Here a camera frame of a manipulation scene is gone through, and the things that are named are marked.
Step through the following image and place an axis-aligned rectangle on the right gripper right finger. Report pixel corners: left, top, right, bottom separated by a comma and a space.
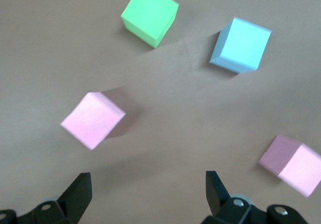
202, 170, 309, 224

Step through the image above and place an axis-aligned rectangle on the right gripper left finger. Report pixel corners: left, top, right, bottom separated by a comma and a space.
0, 172, 93, 224

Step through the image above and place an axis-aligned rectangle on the pink foam block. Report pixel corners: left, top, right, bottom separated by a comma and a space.
258, 134, 321, 197
60, 92, 126, 151

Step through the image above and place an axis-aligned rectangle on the brown table mat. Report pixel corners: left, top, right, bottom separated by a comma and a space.
0, 0, 321, 224

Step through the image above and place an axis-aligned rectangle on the blue foam block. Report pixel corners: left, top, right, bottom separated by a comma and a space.
209, 17, 272, 74

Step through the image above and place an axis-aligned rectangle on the green foam block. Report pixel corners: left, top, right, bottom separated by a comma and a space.
120, 0, 180, 49

